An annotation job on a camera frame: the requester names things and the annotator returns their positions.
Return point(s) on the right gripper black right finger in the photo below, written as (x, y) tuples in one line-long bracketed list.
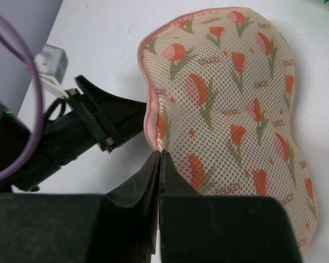
[(197, 228)]

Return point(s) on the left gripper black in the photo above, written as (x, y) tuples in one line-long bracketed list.
[(74, 124)]

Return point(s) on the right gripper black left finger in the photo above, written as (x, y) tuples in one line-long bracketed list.
[(119, 226)]

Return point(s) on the peach floral mesh laundry bag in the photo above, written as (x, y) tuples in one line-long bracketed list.
[(220, 94)]

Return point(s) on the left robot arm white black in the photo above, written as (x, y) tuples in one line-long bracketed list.
[(13, 138)]

